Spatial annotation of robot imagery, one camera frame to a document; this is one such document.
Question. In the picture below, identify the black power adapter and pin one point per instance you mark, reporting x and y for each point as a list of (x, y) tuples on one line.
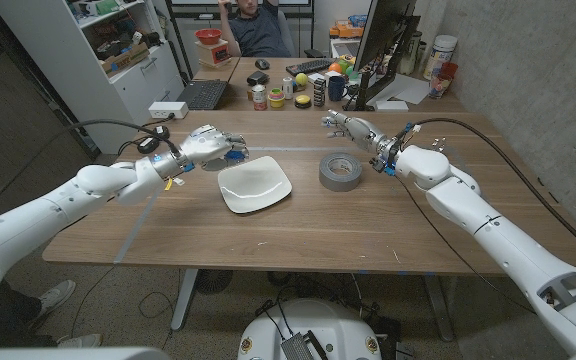
[(161, 132), (147, 145)]

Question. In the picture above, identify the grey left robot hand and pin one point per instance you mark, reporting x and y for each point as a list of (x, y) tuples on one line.
[(203, 145)]

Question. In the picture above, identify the small white bottle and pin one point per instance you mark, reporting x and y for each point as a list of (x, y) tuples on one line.
[(288, 88)]

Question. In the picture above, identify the black pouch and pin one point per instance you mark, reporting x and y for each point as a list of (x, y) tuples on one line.
[(258, 78)]

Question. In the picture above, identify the grey office chair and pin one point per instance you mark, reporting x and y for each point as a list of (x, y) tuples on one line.
[(286, 30)]

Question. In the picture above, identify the flat white box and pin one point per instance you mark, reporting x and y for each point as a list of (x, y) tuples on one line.
[(391, 105)]

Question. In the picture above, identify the black computer mouse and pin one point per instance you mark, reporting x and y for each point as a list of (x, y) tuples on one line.
[(262, 64)]

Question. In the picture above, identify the black and white block tower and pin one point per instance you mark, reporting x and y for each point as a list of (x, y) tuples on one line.
[(319, 92)]

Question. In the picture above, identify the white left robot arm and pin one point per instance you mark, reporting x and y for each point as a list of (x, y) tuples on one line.
[(43, 220)]

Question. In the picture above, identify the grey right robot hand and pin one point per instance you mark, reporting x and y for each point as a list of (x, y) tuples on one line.
[(363, 131)]

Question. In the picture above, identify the wooden desk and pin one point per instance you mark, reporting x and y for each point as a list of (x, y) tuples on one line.
[(240, 101)]

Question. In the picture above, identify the grey duct tape roll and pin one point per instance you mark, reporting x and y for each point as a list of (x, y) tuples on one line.
[(340, 183)]

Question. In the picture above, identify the patterned cup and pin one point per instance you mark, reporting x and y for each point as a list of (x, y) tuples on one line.
[(438, 87)]

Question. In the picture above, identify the person in white sneakers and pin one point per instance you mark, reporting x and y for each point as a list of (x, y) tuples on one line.
[(60, 295)]

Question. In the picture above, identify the white paper sheets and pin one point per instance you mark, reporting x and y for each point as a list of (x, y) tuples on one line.
[(410, 91)]

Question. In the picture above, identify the yellow and black disc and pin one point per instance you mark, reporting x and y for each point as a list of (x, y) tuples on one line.
[(303, 101)]

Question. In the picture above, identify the white shelving cabinet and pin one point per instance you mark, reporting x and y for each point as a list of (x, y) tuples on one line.
[(78, 75)]

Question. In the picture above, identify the white square paper plate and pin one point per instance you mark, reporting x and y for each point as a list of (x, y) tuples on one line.
[(255, 185)]

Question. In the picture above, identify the red bowl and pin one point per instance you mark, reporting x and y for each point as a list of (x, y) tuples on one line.
[(208, 36)]

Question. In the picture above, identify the white robot torso base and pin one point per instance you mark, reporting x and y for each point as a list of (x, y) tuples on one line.
[(338, 330)]

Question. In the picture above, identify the orange ball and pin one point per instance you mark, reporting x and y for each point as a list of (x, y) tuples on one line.
[(335, 68)]

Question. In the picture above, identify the wooden box with red panel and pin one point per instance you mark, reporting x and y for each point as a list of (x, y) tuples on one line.
[(213, 54)]

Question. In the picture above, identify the brown cardboard box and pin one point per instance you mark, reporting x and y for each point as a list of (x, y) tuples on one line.
[(125, 59)]

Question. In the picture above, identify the red cup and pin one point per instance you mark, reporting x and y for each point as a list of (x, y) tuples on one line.
[(450, 70)]

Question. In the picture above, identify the grey metal table leg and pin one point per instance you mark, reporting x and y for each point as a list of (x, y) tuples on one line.
[(184, 300), (440, 310)]

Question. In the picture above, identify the dark blue mug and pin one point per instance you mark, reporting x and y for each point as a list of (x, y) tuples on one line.
[(337, 89)]

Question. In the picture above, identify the black laptop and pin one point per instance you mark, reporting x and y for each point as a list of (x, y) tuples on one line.
[(203, 95)]

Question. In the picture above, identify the yellow tennis ball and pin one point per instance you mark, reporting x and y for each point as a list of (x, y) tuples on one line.
[(301, 79)]

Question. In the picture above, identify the black keyboard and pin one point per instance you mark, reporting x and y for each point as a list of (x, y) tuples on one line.
[(310, 66)]

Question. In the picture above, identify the whiteboard with black frame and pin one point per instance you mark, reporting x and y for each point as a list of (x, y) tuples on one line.
[(203, 2)]

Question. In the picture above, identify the black computer monitor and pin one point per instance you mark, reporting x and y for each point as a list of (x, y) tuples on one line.
[(383, 30)]

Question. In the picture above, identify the seated person in dark shirt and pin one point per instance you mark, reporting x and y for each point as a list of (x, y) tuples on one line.
[(260, 35)]

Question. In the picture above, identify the orange case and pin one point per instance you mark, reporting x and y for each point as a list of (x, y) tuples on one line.
[(346, 30)]

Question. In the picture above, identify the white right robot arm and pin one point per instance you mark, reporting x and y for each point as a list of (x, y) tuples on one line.
[(508, 245)]

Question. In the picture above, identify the white canister with lid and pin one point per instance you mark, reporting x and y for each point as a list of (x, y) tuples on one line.
[(440, 52)]

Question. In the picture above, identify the stack of coloured cups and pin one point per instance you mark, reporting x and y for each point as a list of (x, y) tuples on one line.
[(276, 99)]

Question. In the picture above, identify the blue spiky stress ball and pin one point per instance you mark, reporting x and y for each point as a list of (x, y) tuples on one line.
[(235, 155)]

